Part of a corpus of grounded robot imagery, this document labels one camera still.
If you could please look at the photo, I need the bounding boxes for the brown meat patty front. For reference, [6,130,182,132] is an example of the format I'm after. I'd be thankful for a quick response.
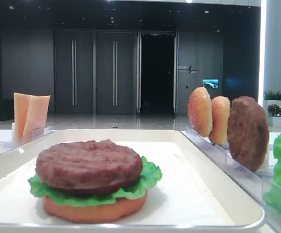
[35,140,143,190]

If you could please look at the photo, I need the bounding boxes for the dark double door left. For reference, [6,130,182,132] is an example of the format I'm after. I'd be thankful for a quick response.
[54,30,93,114]

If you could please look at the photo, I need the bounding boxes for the potted plants in planter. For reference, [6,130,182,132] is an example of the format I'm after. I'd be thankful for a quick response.
[263,90,281,126]

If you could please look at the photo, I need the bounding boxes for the orange cheese slice left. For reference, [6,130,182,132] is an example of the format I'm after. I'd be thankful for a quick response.
[14,93,32,139]

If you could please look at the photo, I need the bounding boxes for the small wall screen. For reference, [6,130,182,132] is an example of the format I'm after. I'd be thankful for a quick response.
[202,79,219,89]

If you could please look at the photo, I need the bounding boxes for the sesame bun top far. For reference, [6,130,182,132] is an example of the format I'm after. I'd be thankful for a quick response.
[187,87,213,137]

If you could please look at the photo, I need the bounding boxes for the green lettuce leaf on bun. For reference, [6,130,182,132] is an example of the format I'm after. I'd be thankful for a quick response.
[28,156,162,207]

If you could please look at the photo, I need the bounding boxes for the clear acrylic rack left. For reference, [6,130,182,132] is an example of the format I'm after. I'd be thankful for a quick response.
[0,126,53,155]

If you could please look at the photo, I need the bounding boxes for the orange cheese slice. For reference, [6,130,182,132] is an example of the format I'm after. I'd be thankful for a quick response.
[14,93,32,139]
[23,95,50,136]

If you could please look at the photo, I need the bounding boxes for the red tomato slice on burger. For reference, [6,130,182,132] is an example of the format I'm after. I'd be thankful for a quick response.
[50,177,140,196]

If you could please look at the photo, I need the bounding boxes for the bottom bun slice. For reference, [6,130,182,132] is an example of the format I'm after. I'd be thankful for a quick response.
[43,192,148,224]

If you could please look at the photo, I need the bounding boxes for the white rectangular tray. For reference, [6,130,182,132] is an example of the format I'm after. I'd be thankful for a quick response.
[0,129,265,233]

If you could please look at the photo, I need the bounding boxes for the clear acrylic rack right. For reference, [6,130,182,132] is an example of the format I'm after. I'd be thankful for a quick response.
[182,127,281,233]

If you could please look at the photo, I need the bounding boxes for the dark double door middle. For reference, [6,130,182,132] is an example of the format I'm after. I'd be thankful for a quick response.
[96,31,135,115]

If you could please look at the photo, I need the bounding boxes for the bun slice behind patty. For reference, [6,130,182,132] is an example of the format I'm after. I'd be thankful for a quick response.
[209,96,230,145]

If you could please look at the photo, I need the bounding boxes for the clear acrylic rack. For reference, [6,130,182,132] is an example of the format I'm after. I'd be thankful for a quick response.
[182,127,281,233]
[0,126,53,155]

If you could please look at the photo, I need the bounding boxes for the brown meat patty rear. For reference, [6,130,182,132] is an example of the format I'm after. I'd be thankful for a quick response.
[227,96,269,172]

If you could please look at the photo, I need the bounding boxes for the dark double door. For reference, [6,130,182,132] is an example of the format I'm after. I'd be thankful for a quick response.
[96,31,135,115]
[54,30,93,114]

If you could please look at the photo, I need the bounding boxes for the open glass doorway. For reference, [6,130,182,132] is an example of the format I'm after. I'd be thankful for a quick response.
[140,33,175,115]

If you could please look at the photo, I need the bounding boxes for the brown meat patty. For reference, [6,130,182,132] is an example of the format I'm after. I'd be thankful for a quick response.
[35,140,143,190]
[227,96,269,172]

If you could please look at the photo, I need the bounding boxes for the orange cheese slice right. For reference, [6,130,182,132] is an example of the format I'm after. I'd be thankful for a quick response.
[23,95,50,136]

